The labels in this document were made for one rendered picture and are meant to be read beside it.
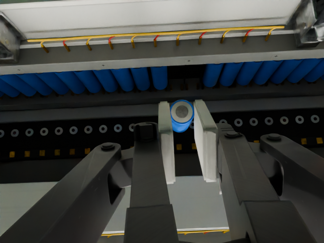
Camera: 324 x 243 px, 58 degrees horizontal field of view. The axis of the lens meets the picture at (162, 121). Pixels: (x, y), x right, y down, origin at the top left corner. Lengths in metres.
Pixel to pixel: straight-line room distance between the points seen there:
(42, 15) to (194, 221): 0.21
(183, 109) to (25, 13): 0.15
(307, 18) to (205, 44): 0.09
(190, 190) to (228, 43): 0.14
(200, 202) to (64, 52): 0.19
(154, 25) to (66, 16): 0.07
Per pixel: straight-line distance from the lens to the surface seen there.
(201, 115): 0.17
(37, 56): 0.31
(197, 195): 0.27
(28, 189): 0.29
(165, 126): 0.15
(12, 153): 0.45
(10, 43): 0.29
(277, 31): 0.30
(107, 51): 0.29
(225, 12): 0.27
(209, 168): 0.15
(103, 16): 0.26
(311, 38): 0.28
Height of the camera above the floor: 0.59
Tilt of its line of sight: 8 degrees up
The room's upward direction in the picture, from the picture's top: 177 degrees clockwise
